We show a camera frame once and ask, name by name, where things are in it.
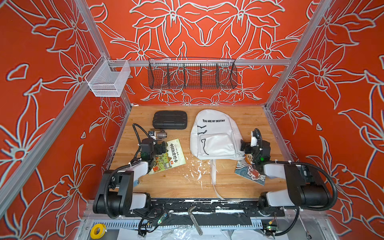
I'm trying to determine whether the silver wrench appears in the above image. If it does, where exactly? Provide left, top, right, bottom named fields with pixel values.
left=299, top=217, right=312, bottom=240

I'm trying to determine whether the green history picture book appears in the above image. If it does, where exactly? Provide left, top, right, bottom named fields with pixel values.
left=149, top=139, right=186, bottom=175

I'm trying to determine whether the black wire wall basket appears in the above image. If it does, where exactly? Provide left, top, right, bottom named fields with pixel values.
left=148, top=57, right=238, bottom=90

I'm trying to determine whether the yellow tape roll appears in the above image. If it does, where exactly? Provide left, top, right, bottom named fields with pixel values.
left=90, top=224, right=107, bottom=240

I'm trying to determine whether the white wire wall basket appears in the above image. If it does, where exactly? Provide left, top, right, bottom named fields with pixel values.
left=85, top=55, right=131, bottom=97

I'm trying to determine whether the white backpack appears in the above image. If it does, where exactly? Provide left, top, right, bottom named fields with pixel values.
left=190, top=109, right=245, bottom=200

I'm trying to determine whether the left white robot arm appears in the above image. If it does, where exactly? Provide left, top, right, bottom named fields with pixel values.
left=93, top=123, right=168, bottom=219

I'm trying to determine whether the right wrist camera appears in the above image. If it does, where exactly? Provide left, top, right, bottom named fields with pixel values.
left=250, top=136, right=260, bottom=148

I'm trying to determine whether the blue mythology picture book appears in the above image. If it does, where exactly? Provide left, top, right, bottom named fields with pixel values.
left=235, top=154, right=266, bottom=186

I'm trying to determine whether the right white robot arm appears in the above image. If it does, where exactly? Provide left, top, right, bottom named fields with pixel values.
left=240, top=129, right=338, bottom=215

